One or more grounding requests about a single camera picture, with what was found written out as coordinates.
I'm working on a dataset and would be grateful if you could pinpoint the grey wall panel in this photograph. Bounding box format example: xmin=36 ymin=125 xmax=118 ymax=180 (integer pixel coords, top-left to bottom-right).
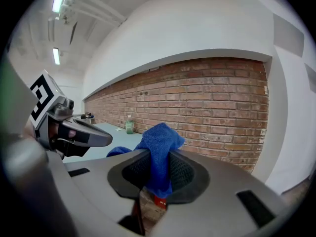
xmin=272 ymin=13 xmax=305 ymax=58
xmin=304 ymin=63 xmax=316 ymax=95

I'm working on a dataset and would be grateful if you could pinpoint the person's left hand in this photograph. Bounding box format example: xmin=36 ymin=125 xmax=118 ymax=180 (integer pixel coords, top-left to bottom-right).
xmin=48 ymin=122 xmax=78 ymax=141

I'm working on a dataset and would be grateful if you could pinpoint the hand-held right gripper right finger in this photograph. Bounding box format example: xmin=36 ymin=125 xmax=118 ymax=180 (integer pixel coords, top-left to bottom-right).
xmin=149 ymin=149 xmax=298 ymax=237

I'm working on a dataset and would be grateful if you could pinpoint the blue wiping cloth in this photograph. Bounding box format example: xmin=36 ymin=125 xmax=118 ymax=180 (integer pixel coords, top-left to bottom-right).
xmin=106 ymin=122 xmax=186 ymax=199

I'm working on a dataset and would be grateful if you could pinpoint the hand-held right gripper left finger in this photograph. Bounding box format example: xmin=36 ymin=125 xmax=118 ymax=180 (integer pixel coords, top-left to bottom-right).
xmin=46 ymin=148 xmax=152 ymax=237

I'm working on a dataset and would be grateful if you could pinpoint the red fire extinguisher box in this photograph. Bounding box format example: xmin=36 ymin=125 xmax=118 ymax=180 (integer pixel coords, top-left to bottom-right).
xmin=132 ymin=194 xmax=168 ymax=236

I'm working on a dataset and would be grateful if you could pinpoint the green tinted plastic bottle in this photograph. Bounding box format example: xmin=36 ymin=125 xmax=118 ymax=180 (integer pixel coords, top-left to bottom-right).
xmin=125 ymin=115 xmax=135 ymax=135

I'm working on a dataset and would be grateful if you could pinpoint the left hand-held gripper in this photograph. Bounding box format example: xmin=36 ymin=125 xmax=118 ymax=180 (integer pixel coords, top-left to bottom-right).
xmin=23 ymin=69 xmax=114 ymax=158

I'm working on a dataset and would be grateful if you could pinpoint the white ceiling pipe bundle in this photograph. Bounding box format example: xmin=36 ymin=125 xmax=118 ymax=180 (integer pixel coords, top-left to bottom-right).
xmin=58 ymin=0 xmax=127 ymax=26

